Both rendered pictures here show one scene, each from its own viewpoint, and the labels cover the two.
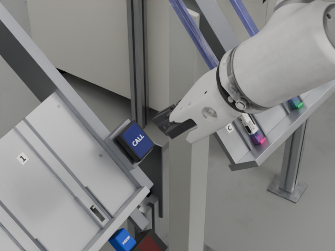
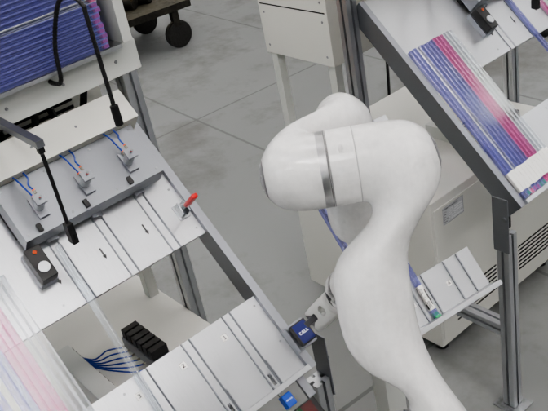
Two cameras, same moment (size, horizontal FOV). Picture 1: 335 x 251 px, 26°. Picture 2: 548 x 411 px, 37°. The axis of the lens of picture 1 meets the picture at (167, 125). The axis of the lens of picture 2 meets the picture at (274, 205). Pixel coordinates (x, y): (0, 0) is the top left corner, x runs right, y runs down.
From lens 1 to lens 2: 0.78 m
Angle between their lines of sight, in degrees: 22
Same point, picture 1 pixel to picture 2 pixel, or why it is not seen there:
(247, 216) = not seen: outside the picture
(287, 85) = not seen: hidden behind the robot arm
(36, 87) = (244, 293)
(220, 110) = (326, 308)
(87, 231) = (263, 390)
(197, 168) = not seen: hidden behind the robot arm
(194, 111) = (314, 309)
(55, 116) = (250, 312)
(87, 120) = (272, 315)
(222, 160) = (457, 375)
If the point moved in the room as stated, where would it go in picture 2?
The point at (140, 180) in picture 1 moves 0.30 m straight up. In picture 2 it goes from (306, 360) to (282, 246)
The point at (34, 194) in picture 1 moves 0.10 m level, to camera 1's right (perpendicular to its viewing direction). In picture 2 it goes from (229, 361) to (274, 364)
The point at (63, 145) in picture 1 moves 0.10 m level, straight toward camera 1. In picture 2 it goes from (254, 331) to (249, 363)
